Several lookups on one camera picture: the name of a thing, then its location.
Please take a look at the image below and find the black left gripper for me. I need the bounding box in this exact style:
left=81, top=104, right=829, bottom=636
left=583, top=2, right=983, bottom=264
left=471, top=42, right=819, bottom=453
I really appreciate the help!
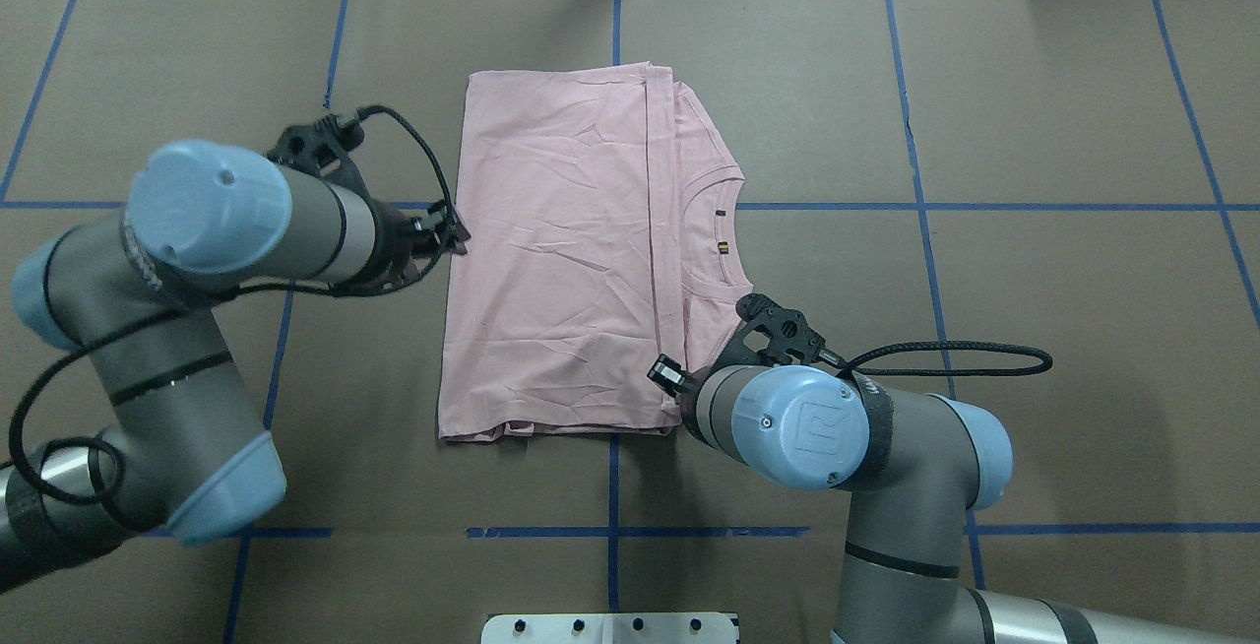
left=369, top=205, right=469, bottom=292

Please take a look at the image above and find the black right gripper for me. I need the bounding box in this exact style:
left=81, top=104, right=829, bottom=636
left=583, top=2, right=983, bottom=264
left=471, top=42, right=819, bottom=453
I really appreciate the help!
left=648, top=355, right=735, bottom=418

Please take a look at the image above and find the pink Snoopy t-shirt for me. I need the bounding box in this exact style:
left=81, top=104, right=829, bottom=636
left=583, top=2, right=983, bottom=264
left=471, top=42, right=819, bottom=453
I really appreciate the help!
left=436, top=62, right=753, bottom=442

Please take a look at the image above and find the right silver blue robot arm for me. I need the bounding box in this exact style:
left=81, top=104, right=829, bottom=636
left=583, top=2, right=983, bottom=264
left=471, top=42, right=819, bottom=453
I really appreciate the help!
left=646, top=355, right=1225, bottom=643

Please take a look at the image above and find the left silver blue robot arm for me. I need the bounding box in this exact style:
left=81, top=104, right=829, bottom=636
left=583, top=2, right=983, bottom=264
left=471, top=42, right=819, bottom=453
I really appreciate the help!
left=3, top=140, right=467, bottom=591

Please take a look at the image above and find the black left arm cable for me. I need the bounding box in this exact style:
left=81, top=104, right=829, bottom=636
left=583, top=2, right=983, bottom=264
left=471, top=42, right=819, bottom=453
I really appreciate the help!
left=8, top=105, right=464, bottom=536

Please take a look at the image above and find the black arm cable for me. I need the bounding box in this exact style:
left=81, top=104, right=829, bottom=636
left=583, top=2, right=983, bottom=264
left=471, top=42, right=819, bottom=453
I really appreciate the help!
left=822, top=342, right=1055, bottom=381
left=8, top=105, right=464, bottom=536

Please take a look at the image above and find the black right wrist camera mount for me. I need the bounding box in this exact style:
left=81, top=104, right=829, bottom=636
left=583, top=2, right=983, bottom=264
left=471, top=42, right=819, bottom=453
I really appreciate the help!
left=714, top=292, right=835, bottom=367

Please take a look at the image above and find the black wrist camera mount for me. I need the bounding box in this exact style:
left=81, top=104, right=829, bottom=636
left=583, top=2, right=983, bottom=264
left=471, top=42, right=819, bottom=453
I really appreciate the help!
left=265, top=113, right=365, bottom=189
left=714, top=292, right=835, bottom=367

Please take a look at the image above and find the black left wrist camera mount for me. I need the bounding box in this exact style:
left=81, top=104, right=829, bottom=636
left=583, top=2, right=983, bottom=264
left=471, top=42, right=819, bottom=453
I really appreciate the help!
left=265, top=113, right=365, bottom=189

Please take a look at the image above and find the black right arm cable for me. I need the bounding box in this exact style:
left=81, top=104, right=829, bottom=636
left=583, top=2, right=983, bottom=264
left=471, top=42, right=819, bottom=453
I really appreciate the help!
left=822, top=342, right=1055, bottom=381

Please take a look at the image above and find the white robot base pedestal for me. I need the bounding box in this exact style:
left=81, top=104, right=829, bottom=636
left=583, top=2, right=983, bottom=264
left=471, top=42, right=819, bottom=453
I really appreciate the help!
left=480, top=612, right=741, bottom=643

